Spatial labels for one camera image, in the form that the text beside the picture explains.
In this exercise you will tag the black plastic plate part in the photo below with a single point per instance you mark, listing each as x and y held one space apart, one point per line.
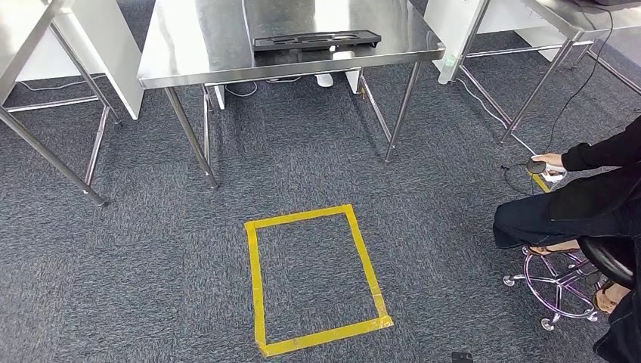
315 42

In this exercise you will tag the black round controller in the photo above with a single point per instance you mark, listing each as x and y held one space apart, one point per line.
536 166

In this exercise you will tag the stainless steel workbench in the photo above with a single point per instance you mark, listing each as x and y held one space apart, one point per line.
200 35

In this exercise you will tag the yellow floor tape square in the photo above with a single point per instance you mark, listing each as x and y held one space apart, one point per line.
253 280
541 184

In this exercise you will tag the clear bottle green cap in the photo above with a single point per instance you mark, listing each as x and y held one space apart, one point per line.
448 67

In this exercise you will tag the white power strip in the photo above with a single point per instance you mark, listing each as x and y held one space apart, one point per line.
555 176

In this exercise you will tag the person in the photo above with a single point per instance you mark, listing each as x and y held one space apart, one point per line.
591 200

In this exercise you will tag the black stool with chrome base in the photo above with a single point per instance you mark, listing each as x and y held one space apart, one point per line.
606 258

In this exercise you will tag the black bag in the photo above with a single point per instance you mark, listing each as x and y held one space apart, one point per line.
611 2

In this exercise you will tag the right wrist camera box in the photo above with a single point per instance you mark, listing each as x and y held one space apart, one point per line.
462 358

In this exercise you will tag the stainless steel table frame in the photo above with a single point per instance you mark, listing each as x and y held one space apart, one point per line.
576 22

